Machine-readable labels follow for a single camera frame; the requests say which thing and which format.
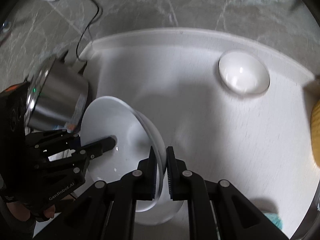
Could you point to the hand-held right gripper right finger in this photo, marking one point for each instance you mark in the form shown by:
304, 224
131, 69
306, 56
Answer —
171, 177

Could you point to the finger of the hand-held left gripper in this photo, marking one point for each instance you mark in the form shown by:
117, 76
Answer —
55, 138
105, 145

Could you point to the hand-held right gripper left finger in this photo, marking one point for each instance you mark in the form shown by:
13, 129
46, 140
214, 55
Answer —
153, 177

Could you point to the small white bowl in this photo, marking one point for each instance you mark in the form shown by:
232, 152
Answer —
107, 120

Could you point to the large white bowl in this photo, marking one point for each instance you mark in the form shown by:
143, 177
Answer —
150, 217

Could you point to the teal wide-rim floral plate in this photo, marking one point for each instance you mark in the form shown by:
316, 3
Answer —
273, 223

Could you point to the person's left hand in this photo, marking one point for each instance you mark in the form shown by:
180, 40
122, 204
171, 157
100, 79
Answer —
17, 210

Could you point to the stainless steel rice cooker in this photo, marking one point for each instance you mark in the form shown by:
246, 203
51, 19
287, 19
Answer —
60, 97

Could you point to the cream patterned bowl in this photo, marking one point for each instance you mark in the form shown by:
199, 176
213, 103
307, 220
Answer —
240, 72

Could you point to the yellow plastic basin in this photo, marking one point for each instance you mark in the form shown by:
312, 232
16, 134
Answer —
316, 120

